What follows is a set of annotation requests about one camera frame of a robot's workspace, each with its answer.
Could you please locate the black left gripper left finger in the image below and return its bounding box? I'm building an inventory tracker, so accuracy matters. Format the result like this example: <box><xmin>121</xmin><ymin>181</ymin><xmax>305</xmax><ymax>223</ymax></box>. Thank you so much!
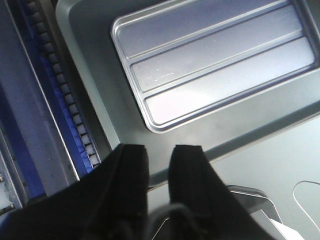
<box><xmin>0</xmin><ymin>144</ymin><xmax>149</xmax><ymax>240</ymax></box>

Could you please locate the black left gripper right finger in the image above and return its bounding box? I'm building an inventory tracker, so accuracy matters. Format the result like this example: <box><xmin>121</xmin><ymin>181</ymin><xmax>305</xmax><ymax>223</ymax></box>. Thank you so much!
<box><xmin>168</xmin><ymin>145</ymin><xmax>272</xmax><ymax>240</ymax></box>

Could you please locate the silver metal tray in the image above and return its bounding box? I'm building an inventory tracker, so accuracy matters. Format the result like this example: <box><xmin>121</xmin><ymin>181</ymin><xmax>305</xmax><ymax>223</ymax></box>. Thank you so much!
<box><xmin>110</xmin><ymin>0</ymin><xmax>320</xmax><ymax>134</ymax></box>

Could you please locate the large grey tray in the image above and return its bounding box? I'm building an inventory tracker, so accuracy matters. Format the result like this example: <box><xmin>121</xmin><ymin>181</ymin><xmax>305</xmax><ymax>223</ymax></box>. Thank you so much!
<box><xmin>55</xmin><ymin>0</ymin><xmax>320</xmax><ymax>186</ymax></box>

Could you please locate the lower roller track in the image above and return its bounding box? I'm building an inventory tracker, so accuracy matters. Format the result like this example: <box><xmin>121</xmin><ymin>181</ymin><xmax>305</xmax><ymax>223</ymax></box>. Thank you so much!
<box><xmin>22</xmin><ymin>0</ymin><xmax>101</xmax><ymax>173</ymax></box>

